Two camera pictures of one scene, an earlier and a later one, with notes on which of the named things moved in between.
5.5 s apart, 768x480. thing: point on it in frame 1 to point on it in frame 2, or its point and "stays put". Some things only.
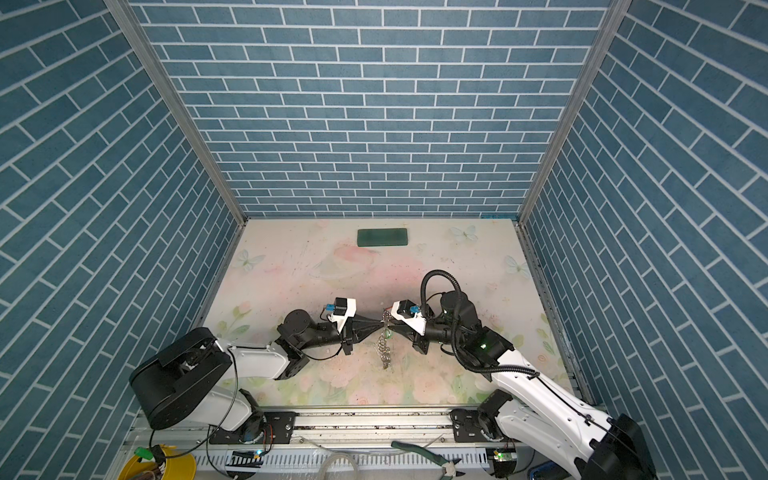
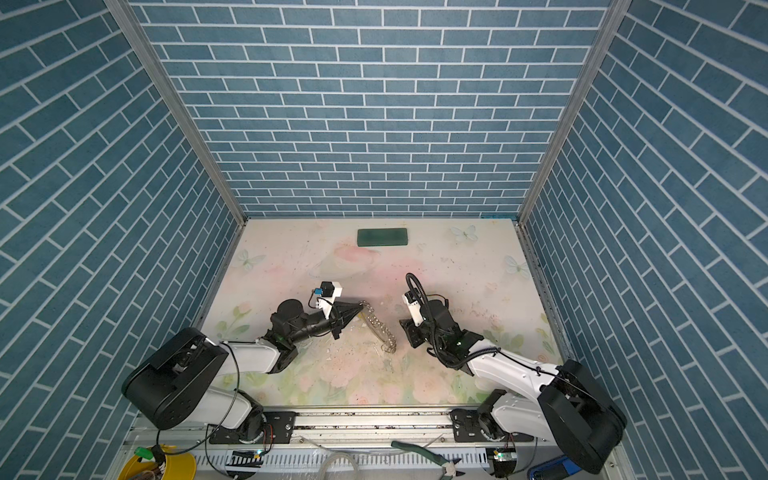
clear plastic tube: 334,456 stays put
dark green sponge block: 377,237 stays put
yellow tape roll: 179,466 stays put
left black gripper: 352,331 to 341,316
